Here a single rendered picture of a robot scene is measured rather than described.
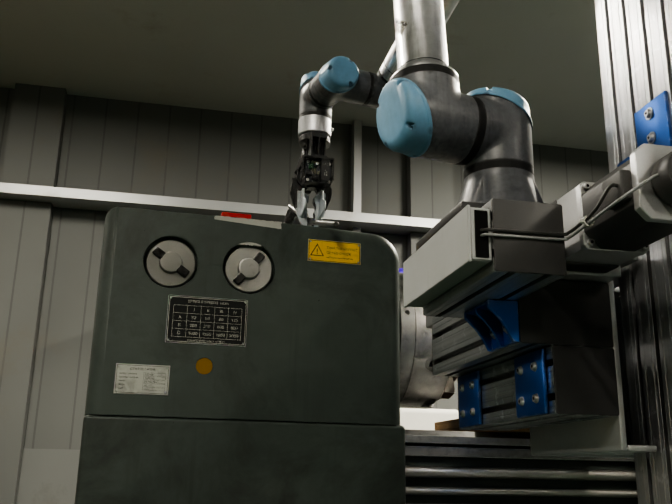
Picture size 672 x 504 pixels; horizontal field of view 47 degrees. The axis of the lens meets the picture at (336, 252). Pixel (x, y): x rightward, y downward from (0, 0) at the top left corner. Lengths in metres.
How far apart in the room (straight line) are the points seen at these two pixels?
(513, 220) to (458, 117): 0.36
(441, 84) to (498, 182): 0.18
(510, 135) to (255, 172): 3.95
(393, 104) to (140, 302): 0.60
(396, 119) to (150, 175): 3.95
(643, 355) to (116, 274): 0.92
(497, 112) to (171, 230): 0.65
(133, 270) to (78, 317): 3.39
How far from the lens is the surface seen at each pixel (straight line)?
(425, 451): 1.68
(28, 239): 4.97
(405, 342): 1.69
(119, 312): 1.50
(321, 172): 1.70
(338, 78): 1.68
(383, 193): 5.29
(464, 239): 0.92
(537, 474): 1.78
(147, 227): 1.54
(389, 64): 1.72
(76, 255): 4.99
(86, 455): 1.47
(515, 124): 1.33
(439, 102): 1.26
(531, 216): 0.95
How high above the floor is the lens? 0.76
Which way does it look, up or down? 16 degrees up
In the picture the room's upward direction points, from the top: 1 degrees clockwise
